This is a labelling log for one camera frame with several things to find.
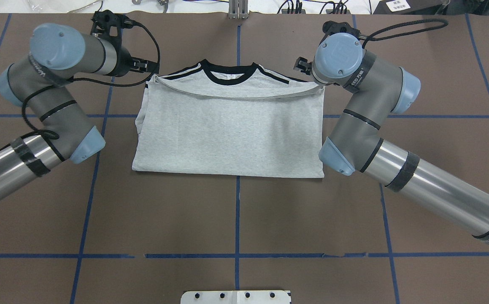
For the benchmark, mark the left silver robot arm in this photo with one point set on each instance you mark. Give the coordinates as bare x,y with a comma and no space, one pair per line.
60,130

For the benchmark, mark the left grey orange usb hub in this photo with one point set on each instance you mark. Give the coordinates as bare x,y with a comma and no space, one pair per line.
291,7

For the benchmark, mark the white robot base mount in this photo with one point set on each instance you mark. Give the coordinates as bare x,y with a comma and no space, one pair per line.
237,297

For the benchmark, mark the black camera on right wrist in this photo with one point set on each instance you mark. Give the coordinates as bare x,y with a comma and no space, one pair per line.
331,27

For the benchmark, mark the grey cartoon print t-shirt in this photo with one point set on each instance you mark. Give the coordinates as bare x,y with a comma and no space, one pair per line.
246,121

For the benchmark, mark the grey orange usb hub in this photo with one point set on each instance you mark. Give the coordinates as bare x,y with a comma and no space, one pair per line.
335,7
291,7

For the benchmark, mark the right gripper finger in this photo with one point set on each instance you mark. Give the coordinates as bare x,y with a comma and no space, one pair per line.
304,66

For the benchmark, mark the aluminium frame post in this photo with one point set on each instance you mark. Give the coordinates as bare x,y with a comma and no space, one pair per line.
238,9

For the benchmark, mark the right grey orange usb hub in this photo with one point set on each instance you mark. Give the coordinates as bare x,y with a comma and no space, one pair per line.
335,7

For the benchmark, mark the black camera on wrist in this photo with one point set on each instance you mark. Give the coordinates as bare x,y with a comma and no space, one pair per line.
108,26
331,27

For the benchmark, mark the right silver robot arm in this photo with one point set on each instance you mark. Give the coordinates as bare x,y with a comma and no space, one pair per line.
381,90

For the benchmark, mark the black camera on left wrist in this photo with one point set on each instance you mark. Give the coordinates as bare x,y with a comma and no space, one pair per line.
108,26

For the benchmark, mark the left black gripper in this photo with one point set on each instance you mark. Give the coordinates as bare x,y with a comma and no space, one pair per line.
122,63

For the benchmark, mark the black box with label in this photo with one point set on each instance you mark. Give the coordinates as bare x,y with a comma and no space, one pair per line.
409,7

